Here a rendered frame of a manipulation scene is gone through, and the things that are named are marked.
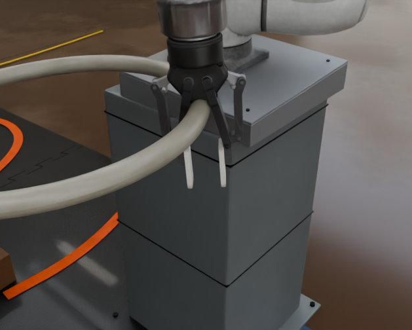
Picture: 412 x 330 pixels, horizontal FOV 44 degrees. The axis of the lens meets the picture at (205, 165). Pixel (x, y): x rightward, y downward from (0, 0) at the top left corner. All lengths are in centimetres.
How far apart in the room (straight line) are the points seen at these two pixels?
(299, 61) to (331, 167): 132
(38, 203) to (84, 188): 5
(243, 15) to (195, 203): 43
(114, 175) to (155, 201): 72
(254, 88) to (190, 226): 37
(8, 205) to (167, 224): 77
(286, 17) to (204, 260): 59
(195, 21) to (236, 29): 49
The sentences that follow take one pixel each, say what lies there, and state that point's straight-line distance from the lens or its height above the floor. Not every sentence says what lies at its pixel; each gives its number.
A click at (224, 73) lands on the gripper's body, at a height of 103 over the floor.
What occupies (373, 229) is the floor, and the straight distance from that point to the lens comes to 217.
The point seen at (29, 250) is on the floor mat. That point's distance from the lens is 205.
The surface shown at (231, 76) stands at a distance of 71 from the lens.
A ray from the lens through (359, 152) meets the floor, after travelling 267.
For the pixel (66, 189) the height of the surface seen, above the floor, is 99.
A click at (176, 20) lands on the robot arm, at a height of 111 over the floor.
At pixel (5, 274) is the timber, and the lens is 190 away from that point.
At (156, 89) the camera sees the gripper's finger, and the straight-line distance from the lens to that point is 72.
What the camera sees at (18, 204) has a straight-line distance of 57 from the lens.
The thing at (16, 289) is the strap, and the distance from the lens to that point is 190.
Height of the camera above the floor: 129
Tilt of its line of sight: 32 degrees down
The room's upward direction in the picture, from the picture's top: straight up
